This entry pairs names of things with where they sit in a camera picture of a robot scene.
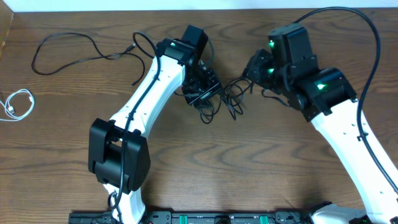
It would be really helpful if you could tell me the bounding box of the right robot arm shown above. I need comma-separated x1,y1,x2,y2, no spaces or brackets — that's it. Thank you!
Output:
243,23,397,223

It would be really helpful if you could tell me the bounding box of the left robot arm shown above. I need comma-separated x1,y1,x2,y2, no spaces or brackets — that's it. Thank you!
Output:
88,25,221,223

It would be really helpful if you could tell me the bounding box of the long black usb cable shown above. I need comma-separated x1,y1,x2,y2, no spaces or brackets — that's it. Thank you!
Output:
30,32,146,88

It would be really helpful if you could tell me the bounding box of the white usb cable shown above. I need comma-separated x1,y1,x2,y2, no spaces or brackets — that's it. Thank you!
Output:
0,88,35,123

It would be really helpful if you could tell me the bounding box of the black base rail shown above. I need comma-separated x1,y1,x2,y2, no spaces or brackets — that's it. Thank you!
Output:
68,208,315,224

